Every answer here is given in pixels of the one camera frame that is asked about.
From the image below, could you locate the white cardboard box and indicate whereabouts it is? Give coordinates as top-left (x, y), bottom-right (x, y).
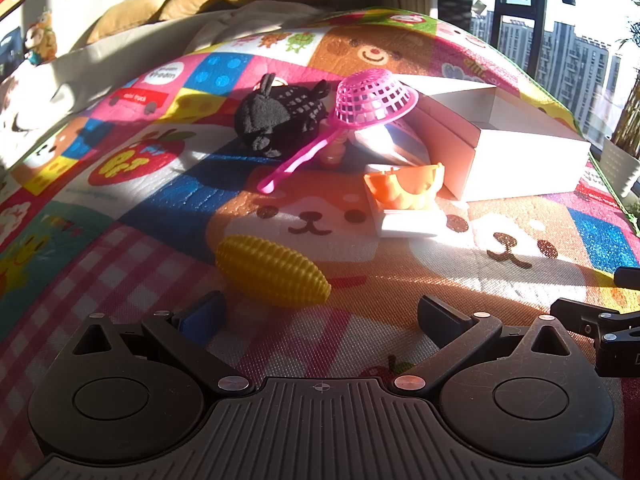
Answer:
top-left (400, 76), bottom-right (592, 202)

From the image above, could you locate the small white bottle red cap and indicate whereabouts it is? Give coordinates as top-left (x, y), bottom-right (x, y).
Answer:
top-left (320, 132), bottom-right (351, 169)

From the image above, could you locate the orange plastic toy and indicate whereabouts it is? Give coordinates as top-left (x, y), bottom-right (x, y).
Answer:
top-left (363, 162), bottom-right (446, 211)

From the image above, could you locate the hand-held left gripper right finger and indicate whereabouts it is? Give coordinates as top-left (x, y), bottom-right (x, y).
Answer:
top-left (394, 294), bottom-right (573, 392)

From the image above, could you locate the palm plant in white pot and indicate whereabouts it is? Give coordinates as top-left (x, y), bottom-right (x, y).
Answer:
top-left (597, 30), bottom-right (640, 200)

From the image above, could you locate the colourful cartoon play mat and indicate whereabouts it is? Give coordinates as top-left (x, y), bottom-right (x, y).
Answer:
top-left (0, 7), bottom-right (640, 480)

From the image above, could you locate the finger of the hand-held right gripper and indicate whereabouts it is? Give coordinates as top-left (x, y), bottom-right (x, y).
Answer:
top-left (614, 266), bottom-right (640, 291)
top-left (550, 297), bottom-right (640, 377)

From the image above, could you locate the dark blue cushion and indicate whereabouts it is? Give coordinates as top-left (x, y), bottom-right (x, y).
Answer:
top-left (0, 25), bottom-right (27, 77)

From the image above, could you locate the pink plastic strainer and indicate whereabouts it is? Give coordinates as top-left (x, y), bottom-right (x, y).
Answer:
top-left (257, 69), bottom-right (420, 195)

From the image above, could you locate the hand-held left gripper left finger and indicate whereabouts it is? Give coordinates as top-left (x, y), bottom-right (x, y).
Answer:
top-left (72, 290), bottom-right (253, 395)

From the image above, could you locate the black window frame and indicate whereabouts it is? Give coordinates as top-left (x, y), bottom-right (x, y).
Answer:
top-left (490, 0), bottom-right (576, 83)

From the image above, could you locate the small plush doll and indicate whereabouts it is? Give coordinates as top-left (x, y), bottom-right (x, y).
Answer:
top-left (24, 7), bottom-right (59, 67)

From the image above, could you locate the small white box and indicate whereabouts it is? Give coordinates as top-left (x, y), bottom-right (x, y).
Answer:
top-left (370, 195), bottom-right (448, 239)

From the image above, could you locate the yellow toy corn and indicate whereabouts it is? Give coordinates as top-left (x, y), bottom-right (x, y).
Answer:
top-left (215, 235), bottom-right (332, 308)

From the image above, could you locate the black plush toy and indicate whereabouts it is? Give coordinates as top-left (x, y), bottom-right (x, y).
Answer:
top-left (234, 73), bottom-right (333, 157)

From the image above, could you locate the white bed sheet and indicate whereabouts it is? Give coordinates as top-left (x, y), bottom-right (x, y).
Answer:
top-left (0, 0), bottom-right (331, 161)

